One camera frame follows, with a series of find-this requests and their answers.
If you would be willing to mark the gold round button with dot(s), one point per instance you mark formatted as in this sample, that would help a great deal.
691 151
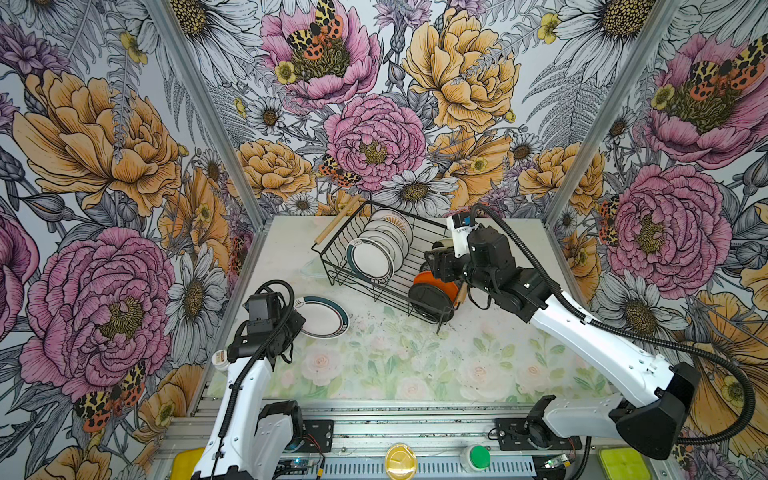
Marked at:
400 462

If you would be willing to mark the white plate orange pattern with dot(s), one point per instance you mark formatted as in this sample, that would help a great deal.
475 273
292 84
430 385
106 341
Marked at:
395 218

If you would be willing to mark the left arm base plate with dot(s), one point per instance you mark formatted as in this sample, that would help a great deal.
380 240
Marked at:
319 434

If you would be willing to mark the white plate green rim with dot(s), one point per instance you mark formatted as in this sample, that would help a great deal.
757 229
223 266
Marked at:
369 261

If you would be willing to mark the small circuit board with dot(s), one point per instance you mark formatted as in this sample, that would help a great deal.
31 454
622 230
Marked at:
295 466

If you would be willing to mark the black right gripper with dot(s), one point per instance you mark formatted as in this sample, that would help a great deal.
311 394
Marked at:
444 263

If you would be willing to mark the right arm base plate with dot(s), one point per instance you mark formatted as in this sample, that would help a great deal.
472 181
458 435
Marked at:
518 434

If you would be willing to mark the black wire dish rack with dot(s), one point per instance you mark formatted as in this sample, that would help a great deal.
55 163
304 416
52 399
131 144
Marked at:
331 245

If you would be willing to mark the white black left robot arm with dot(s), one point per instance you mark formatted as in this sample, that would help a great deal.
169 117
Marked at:
249 438

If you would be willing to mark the black small plate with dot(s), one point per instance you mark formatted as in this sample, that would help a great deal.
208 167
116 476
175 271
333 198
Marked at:
431 302

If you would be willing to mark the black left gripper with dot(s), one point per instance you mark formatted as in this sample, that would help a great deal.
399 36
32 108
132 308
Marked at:
298 323

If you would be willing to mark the white plate blue rim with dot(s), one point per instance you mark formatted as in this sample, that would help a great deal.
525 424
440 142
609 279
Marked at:
324 318

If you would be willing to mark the orange small plate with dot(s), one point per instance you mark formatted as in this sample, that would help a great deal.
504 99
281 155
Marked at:
451 289

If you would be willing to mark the aluminium corner post left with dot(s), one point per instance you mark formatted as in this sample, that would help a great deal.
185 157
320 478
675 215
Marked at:
186 69

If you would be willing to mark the lime green button right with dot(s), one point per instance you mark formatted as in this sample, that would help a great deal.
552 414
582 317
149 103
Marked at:
623 464

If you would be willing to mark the green round button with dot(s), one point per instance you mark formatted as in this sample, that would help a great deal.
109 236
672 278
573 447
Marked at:
475 458

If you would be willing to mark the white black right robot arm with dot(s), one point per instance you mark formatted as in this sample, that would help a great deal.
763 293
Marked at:
653 397

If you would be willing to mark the white plate line pattern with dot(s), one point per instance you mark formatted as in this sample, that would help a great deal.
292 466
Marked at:
389 244

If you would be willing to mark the small white jar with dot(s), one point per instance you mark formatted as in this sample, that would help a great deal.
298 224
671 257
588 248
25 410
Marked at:
220 360

